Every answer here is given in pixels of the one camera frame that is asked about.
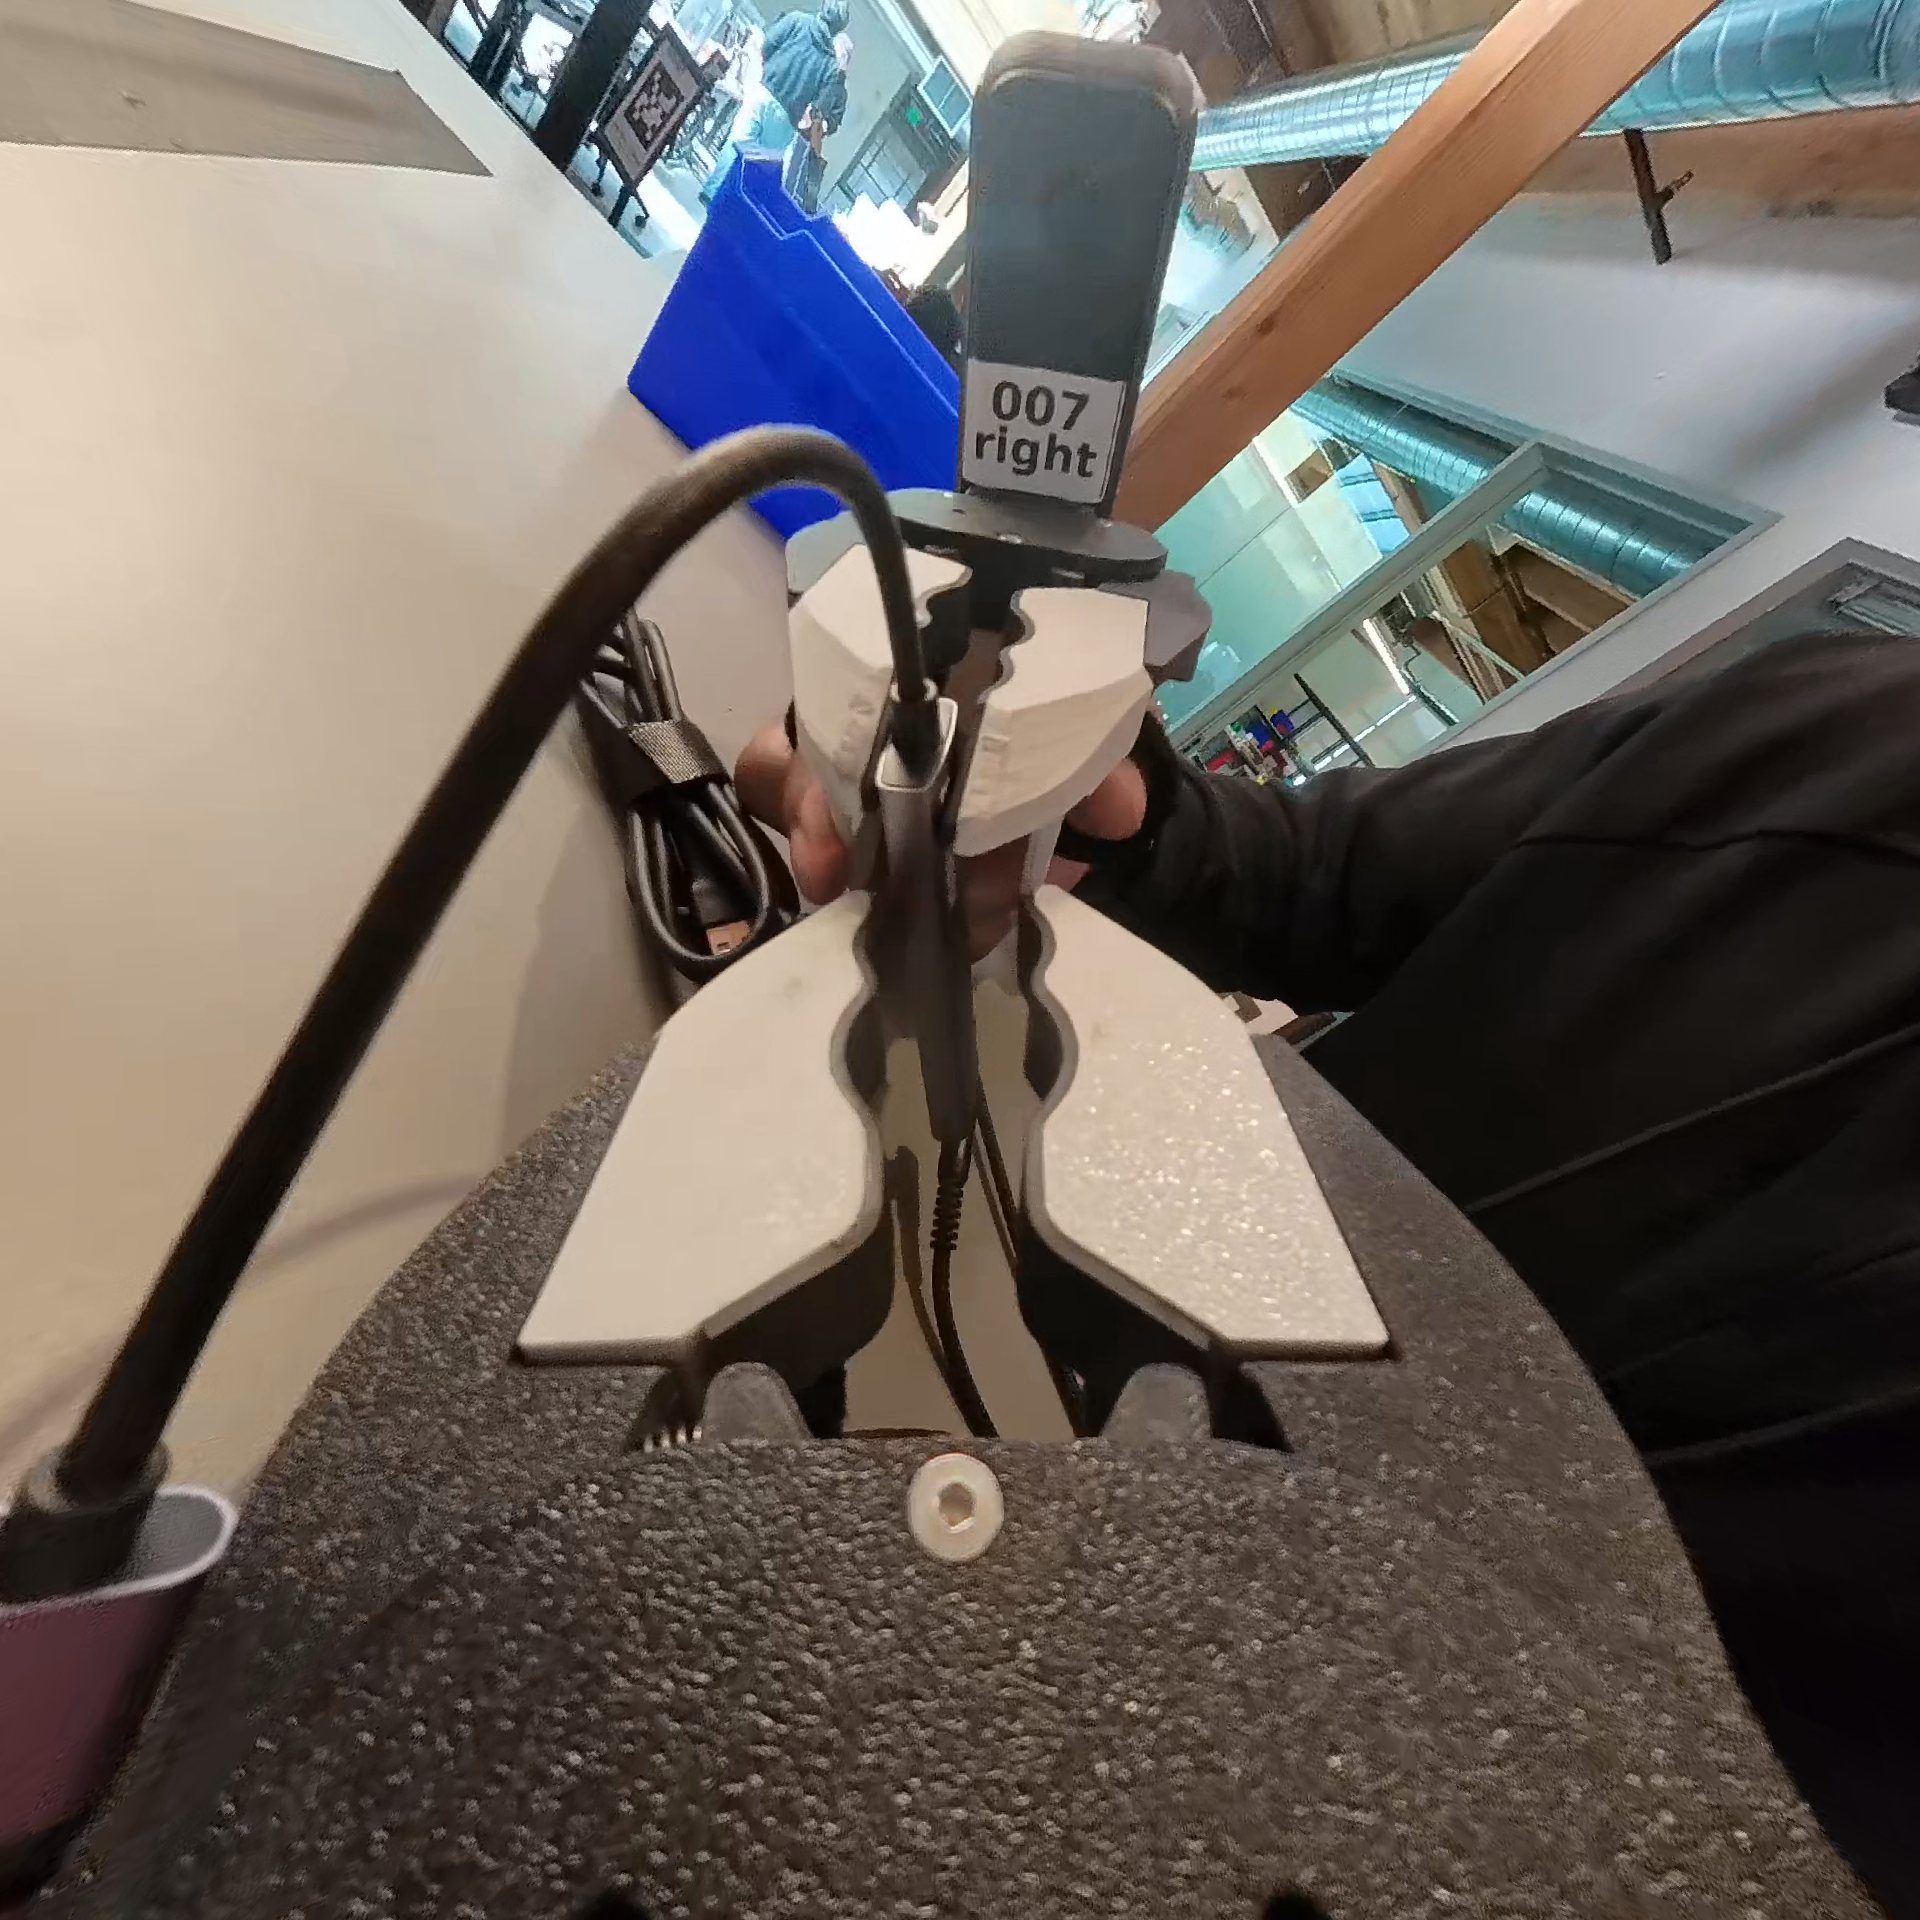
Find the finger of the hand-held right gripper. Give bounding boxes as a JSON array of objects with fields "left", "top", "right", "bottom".
[
  {"left": 951, "top": 586, "right": 1159, "bottom": 861},
  {"left": 786, "top": 543, "right": 973, "bottom": 842}
]

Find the person's right hand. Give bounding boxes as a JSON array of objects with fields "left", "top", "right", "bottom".
[{"left": 731, "top": 724, "right": 1158, "bottom": 966}]

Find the teal ventilation duct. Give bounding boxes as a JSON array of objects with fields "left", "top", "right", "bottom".
[
  {"left": 1287, "top": 372, "right": 1782, "bottom": 599},
  {"left": 1189, "top": 0, "right": 1920, "bottom": 178}
]

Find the black usb cable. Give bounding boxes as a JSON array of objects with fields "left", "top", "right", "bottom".
[{"left": 578, "top": 612, "right": 801, "bottom": 988}]

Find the person's black jacket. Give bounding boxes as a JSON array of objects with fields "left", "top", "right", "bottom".
[{"left": 1305, "top": 1036, "right": 1920, "bottom": 1920}]

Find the person's right forearm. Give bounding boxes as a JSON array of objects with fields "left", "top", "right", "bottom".
[{"left": 1080, "top": 630, "right": 1920, "bottom": 1202}]

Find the wooden support beam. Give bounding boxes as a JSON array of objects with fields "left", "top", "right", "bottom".
[{"left": 1117, "top": 0, "right": 1730, "bottom": 530}]

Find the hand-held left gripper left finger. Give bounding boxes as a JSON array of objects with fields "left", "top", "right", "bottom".
[{"left": 517, "top": 892, "right": 897, "bottom": 1370}]

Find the large blue plastic bin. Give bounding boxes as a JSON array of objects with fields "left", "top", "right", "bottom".
[{"left": 628, "top": 148, "right": 966, "bottom": 543}]

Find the black-white patterned sign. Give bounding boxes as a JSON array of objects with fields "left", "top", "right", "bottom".
[{"left": 589, "top": 19, "right": 711, "bottom": 193}]

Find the black hub cable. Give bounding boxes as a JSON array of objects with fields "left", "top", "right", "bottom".
[{"left": 0, "top": 425, "right": 962, "bottom": 1607}]

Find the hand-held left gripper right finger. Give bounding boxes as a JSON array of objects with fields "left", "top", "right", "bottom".
[{"left": 1019, "top": 889, "right": 1390, "bottom": 1367}]

